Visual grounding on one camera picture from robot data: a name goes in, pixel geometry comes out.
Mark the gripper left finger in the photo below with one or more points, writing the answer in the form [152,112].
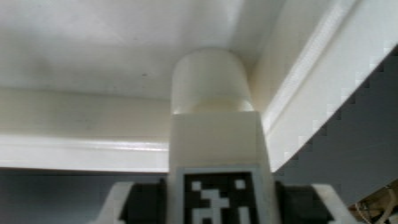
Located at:
[134,204]

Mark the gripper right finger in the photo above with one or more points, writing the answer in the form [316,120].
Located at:
[312,205]

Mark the white square tabletop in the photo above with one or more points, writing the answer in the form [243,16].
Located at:
[88,56]

